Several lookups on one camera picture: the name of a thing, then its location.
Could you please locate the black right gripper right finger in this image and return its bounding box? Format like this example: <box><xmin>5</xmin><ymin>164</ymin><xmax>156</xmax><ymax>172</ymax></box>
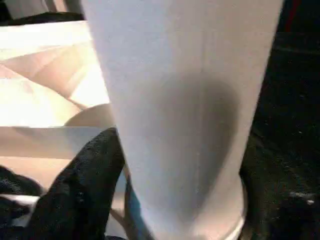
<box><xmin>237</xmin><ymin>133</ymin><xmax>320</xmax><ymax>240</ymax></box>

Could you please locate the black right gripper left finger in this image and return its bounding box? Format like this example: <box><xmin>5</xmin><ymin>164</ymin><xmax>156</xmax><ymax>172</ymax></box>
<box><xmin>23</xmin><ymin>126</ymin><xmax>126</xmax><ymax>240</ymax></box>

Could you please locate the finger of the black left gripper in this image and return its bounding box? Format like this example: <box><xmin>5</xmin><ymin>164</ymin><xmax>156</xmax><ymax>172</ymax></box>
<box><xmin>0</xmin><ymin>196</ymin><xmax>34</xmax><ymax>227</ymax></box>
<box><xmin>0</xmin><ymin>165</ymin><xmax>43</xmax><ymax>197</ymax></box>

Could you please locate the white plastic table top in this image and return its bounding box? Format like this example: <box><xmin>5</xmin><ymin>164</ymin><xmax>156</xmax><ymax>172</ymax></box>
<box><xmin>0</xmin><ymin>19</ymin><xmax>248</xmax><ymax>240</ymax></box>

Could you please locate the white plastic table leg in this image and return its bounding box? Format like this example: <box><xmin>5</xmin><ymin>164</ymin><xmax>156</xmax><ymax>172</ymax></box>
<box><xmin>81</xmin><ymin>0</ymin><xmax>286</xmax><ymax>240</ymax></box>

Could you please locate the black mat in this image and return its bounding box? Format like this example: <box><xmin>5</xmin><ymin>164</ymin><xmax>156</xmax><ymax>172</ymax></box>
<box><xmin>0</xmin><ymin>0</ymin><xmax>320</xmax><ymax>240</ymax></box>

